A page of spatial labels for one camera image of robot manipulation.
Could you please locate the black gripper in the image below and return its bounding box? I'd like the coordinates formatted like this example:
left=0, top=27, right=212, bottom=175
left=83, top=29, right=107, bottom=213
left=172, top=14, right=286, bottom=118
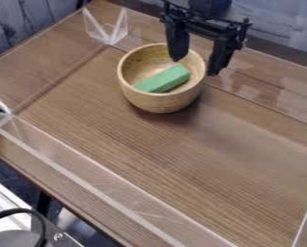
left=162, top=0, right=251, bottom=76

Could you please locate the green rectangular block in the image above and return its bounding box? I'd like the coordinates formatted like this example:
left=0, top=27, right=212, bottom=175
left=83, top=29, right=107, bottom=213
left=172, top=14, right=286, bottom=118
left=134, top=64, right=191, bottom=94

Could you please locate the brown wooden bowl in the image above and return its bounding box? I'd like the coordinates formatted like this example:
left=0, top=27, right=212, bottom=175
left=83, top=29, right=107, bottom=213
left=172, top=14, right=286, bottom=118
left=118, top=42, right=207, bottom=114

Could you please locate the clear acrylic front barrier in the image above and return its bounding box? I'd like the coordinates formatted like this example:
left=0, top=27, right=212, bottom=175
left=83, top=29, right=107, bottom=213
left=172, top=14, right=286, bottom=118
left=0, top=100, right=238, bottom=247

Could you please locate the black table leg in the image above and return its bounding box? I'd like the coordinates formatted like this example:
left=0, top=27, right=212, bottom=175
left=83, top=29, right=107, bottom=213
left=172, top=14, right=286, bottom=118
left=36, top=192, right=52, bottom=216

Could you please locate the clear acrylic corner bracket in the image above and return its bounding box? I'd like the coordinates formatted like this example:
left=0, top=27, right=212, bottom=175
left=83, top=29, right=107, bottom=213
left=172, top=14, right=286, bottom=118
left=83, top=8, right=130, bottom=45

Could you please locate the metal bracket with screw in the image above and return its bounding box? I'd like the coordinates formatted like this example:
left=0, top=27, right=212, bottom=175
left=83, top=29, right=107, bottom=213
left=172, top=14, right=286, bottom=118
left=31, top=215, right=84, bottom=247

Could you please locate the black cable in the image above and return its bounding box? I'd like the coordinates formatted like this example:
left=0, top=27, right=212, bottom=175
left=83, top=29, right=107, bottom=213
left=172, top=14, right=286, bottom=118
left=0, top=207, right=48, bottom=247

